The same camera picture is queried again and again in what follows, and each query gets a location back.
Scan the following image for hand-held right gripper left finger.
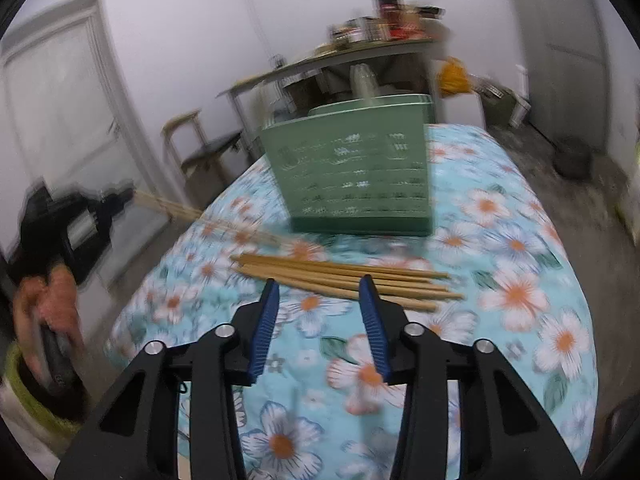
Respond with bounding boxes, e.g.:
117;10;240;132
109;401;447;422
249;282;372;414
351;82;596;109
54;277;281;480

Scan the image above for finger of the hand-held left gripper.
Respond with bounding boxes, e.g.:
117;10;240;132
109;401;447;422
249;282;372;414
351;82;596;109
97;186;137;228

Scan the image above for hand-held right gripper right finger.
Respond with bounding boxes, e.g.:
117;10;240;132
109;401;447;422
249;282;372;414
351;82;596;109
358;275;583;480

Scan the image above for wooden chopstick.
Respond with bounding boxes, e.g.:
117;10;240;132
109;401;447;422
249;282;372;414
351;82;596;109
134;190;278;243
137;196;281;250

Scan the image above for bunch of wooden chopsticks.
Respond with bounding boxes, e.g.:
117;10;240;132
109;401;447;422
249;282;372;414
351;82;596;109
230;253;465;311

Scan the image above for green perforated utensil holder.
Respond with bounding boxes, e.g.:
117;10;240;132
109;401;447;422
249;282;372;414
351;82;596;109
261;94;435;237

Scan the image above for person's left hand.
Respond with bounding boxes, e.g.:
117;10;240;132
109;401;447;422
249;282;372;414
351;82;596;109
12;262;88;386

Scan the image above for white panelled door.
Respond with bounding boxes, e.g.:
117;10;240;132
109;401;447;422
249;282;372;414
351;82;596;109
0;0;186;271

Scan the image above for wooden chair with dark seat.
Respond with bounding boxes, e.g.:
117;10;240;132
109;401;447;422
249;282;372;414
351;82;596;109
161;109;246;196

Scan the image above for blue floral blanket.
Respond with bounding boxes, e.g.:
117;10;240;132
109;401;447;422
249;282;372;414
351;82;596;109
107;122;601;480

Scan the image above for long grey-legged table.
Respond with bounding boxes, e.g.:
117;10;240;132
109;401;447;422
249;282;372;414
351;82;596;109
216;35;436;131

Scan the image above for orange plastic bag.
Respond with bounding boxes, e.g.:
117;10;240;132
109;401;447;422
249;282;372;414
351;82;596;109
437;57;473;98

